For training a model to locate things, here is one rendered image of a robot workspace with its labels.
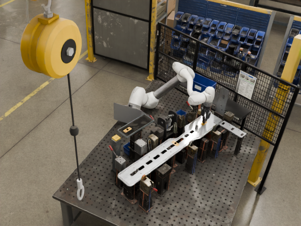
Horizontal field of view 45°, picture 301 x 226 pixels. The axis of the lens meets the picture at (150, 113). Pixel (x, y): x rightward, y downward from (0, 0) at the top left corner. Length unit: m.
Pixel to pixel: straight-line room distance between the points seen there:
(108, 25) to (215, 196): 3.66
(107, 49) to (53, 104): 1.43
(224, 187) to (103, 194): 1.19
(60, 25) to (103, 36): 5.60
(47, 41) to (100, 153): 3.17
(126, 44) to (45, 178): 2.71
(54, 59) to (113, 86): 5.29
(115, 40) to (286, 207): 3.72
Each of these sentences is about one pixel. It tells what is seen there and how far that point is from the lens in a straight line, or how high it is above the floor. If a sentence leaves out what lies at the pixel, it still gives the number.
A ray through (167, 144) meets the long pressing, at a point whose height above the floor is 1.00.
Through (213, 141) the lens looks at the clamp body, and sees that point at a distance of 3.91.
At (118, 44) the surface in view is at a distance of 6.36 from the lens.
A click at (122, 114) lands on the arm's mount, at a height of 0.81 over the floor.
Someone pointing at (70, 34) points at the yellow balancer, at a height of 3.11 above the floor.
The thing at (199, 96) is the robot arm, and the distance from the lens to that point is 3.64.
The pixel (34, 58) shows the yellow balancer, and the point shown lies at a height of 3.08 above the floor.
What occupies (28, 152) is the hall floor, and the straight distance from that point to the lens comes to 5.13.
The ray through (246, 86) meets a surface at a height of 1.29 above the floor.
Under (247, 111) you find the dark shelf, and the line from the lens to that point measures 4.23.
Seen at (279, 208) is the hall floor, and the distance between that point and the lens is 4.74.
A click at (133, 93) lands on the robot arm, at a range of 4.28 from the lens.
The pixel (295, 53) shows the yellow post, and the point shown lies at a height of 1.86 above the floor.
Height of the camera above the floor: 3.53
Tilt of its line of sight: 39 degrees down
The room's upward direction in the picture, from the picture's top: 4 degrees clockwise
